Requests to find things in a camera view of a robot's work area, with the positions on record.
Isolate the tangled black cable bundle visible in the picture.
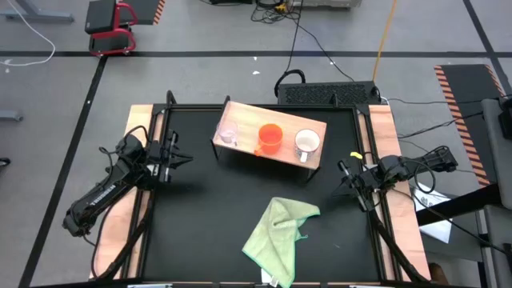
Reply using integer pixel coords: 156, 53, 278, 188
250, 0, 303, 23

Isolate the white patterned ceramic mug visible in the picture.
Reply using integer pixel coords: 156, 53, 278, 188
294, 128, 322, 164

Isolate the yellow cable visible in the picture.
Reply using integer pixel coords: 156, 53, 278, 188
371, 0, 399, 83

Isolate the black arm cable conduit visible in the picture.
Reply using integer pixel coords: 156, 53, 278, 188
366, 199, 431, 283
90, 186, 157, 281

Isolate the grey metal table leg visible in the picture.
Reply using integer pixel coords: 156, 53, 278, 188
0, 0, 75, 23

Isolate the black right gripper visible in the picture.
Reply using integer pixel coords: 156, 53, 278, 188
330, 158, 380, 213

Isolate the thin black floor cable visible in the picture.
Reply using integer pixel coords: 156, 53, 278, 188
395, 111, 485, 140
286, 0, 305, 75
382, 94, 512, 106
295, 18, 357, 83

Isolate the black metal beam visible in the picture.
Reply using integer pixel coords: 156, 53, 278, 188
415, 182, 503, 227

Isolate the black table frame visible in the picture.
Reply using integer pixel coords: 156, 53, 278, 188
122, 90, 431, 288

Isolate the black perforated computer case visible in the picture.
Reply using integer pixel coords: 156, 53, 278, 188
276, 80, 382, 107

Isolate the red frame black stool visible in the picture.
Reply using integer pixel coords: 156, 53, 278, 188
83, 0, 139, 57

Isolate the clear plastic cup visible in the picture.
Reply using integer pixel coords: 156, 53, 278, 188
215, 119, 239, 145

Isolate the black box device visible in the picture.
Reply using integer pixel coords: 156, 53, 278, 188
497, 97, 512, 141

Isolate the thick black cable loop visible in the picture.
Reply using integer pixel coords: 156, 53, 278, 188
274, 68, 307, 98

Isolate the grey equipment box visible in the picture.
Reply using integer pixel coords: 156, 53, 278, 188
288, 0, 363, 9

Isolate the light wooden side board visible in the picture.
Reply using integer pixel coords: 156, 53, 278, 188
90, 104, 165, 280
358, 104, 432, 281

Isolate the white paper sheet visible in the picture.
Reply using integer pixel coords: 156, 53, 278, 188
410, 182, 454, 244

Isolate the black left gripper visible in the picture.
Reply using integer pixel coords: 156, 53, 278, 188
154, 128, 195, 185

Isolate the white floor cable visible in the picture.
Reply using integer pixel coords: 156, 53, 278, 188
0, 0, 56, 67

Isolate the grey metal cabinet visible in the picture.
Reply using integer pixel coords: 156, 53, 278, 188
474, 98, 512, 288

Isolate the large hazard striped black mat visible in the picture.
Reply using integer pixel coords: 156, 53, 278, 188
434, 63, 508, 187

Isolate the orange plastic mug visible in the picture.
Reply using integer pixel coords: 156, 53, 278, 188
254, 122, 284, 157

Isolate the small hazard striped black panel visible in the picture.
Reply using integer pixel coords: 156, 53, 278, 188
127, 0, 166, 26

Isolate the green microfiber cloth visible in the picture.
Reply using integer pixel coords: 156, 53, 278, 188
241, 196, 321, 288

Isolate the wooden shelf with black legs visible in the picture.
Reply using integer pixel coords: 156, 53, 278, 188
210, 95, 329, 183

